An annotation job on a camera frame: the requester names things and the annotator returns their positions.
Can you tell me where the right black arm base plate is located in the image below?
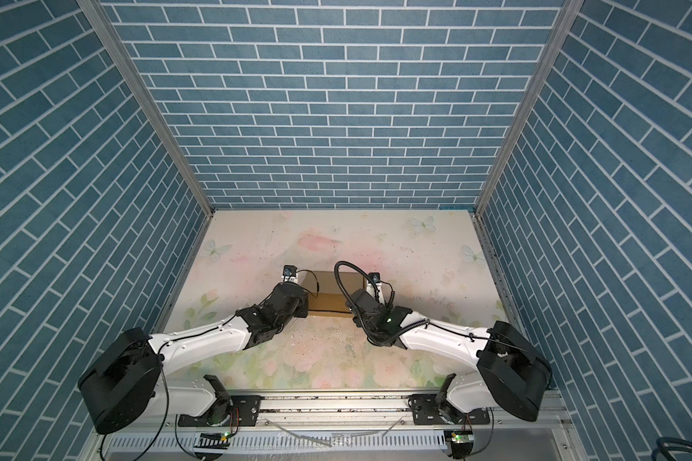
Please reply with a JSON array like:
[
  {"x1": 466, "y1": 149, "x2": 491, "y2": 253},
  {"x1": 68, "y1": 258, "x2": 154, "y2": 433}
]
[{"x1": 408, "y1": 394, "x2": 490, "y2": 426}]

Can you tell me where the right green circuit board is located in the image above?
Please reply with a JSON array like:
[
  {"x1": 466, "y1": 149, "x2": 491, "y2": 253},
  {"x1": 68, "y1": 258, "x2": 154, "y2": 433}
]
[{"x1": 444, "y1": 430, "x2": 475, "y2": 447}]

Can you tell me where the black cable bottom right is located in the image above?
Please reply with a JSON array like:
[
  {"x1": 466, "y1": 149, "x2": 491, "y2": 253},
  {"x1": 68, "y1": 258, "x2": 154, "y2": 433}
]
[{"x1": 650, "y1": 436, "x2": 692, "y2": 461}]

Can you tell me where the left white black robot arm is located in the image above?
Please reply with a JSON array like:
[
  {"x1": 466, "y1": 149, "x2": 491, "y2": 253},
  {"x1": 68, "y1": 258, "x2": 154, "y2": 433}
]
[{"x1": 78, "y1": 282, "x2": 309, "y2": 435}]

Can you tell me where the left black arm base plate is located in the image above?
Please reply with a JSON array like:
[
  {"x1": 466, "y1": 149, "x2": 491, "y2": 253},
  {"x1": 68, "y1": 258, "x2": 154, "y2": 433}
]
[{"x1": 177, "y1": 395, "x2": 263, "y2": 428}]

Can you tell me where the left green circuit board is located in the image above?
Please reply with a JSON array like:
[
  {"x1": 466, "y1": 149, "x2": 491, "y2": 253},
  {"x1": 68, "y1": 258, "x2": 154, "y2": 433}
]
[{"x1": 193, "y1": 432, "x2": 232, "y2": 453}]

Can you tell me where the brown cardboard box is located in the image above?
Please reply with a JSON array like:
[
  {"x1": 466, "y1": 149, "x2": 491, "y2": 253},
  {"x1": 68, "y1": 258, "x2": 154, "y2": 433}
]
[{"x1": 297, "y1": 270, "x2": 353, "y2": 318}]

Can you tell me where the aluminium front rail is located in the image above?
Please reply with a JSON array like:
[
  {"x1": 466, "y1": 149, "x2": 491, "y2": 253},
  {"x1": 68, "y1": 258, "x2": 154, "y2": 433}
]
[{"x1": 79, "y1": 389, "x2": 586, "y2": 460}]

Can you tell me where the green circuit board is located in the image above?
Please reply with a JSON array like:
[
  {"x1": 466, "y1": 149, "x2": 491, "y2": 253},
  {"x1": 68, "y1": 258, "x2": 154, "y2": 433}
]
[
  {"x1": 193, "y1": 432, "x2": 232, "y2": 453},
  {"x1": 444, "y1": 430, "x2": 475, "y2": 447}
]

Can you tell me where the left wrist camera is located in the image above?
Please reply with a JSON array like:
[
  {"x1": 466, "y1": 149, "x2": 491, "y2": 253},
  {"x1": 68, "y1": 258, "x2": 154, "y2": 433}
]
[{"x1": 282, "y1": 264, "x2": 299, "y2": 284}]

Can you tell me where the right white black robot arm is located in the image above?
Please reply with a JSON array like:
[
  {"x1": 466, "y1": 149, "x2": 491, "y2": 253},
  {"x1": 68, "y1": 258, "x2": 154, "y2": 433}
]
[{"x1": 345, "y1": 289, "x2": 553, "y2": 422}]

